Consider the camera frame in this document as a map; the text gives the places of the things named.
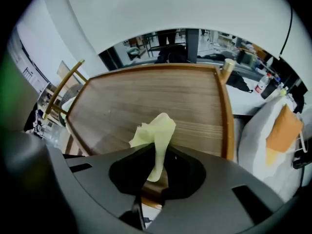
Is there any black backpack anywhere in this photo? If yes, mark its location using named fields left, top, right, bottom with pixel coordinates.
left=155, top=45, right=191, bottom=64

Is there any white roller blind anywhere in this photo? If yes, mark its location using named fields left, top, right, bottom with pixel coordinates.
left=62, top=0, right=293, bottom=58

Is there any yellow cloth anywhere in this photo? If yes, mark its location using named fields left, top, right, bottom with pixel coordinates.
left=129, top=113, right=176, bottom=182

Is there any black cup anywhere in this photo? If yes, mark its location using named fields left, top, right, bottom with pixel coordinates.
left=260, top=80, right=278, bottom=99

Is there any clear bottle red label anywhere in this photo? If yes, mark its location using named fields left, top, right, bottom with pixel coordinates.
left=254, top=72, right=273, bottom=94

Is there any dark metal frame table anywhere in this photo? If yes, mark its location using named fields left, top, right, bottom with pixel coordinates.
left=143, top=33, right=187, bottom=58

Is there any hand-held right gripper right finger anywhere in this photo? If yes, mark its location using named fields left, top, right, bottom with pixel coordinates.
left=145, top=143, right=285, bottom=234

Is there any grey-green armchair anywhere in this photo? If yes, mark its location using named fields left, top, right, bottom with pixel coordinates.
left=128, top=46, right=141, bottom=59

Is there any green knitted blanket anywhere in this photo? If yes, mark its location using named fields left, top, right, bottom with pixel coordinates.
left=60, top=96, right=76, bottom=119

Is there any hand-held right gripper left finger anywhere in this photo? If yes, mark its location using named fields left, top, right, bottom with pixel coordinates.
left=47, top=142, right=156, bottom=230

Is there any white round pouf sofa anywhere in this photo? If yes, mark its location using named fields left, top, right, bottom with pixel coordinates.
left=237, top=95, right=305, bottom=202

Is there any black strap bag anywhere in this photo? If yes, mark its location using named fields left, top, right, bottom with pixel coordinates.
left=225, top=71, right=254, bottom=94

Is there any brown cardboard box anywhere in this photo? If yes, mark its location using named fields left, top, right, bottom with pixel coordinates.
left=57, top=60, right=78, bottom=90

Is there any wooden shelf table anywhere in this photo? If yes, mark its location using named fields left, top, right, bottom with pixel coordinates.
left=42, top=58, right=237, bottom=209

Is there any yellow cushion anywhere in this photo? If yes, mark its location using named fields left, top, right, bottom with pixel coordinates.
left=265, top=147, right=281, bottom=167

